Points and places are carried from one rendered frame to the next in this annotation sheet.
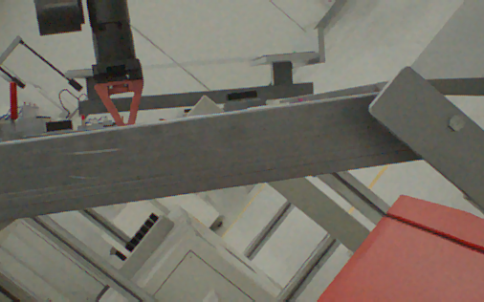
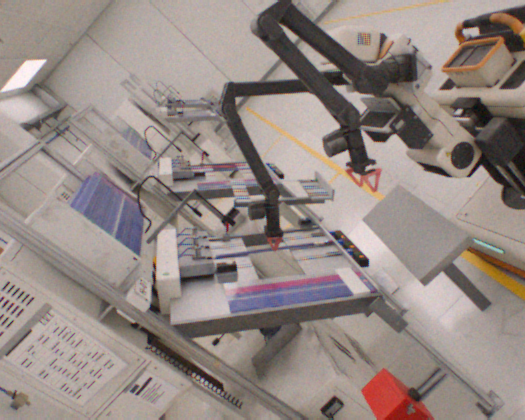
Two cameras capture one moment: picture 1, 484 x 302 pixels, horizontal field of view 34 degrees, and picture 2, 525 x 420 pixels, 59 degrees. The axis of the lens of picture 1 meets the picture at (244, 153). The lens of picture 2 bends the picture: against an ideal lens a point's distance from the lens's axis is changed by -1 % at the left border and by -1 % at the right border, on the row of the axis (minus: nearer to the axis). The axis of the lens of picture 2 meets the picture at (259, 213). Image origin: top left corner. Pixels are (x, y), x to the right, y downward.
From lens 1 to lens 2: 1.12 m
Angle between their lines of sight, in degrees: 17
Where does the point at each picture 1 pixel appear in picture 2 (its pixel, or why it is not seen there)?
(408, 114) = (377, 307)
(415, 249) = (387, 386)
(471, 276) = (395, 398)
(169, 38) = (207, 45)
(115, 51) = (275, 227)
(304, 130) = (351, 305)
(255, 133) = (340, 306)
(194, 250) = not seen: hidden behind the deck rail
